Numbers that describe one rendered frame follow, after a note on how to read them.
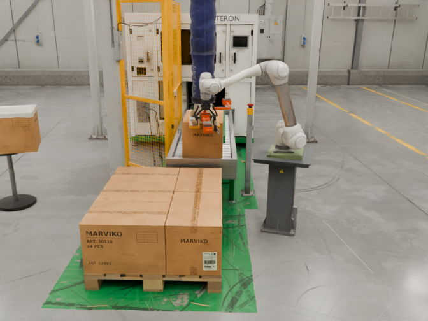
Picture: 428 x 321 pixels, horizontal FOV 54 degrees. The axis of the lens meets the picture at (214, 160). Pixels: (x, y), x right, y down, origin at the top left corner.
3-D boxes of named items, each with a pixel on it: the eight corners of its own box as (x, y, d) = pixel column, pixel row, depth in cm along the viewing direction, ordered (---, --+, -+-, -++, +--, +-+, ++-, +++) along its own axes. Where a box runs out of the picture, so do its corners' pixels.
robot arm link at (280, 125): (288, 140, 389) (288, 116, 381) (297, 145, 372) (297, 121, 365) (272, 142, 384) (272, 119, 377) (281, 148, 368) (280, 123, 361)
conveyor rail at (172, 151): (185, 121, 636) (185, 109, 630) (188, 121, 636) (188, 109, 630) (166, 176, 418) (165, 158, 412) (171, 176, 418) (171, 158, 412)
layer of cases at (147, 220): (120, 204, 417) (118, 166, 404) (221, 206, 416) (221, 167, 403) (83, 273, 304) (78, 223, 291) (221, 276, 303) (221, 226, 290)
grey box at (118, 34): (120, 58, 463) (118, 30, 453) (124, 58, 463) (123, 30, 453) (115, 60, 444) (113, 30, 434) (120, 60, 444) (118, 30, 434)
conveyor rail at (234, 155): (227, 122, 636) (228, 110, 630) (231, 122, 636) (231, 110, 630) (231, 178, 417) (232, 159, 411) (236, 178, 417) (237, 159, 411)
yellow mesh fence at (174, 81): (178, 146, 653) (175, 2, 585) (184, 146, 653) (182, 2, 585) (169, 173, 542) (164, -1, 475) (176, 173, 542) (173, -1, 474)
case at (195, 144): (187, 144, 475) (186, 109, 462) (222, 144, 474) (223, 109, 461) (182, 161, 418) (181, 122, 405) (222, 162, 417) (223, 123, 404)
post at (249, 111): (244, 192, 486) (246, 106, 454) (249, 192, 486) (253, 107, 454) (244, 194, 480) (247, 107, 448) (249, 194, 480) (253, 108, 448)
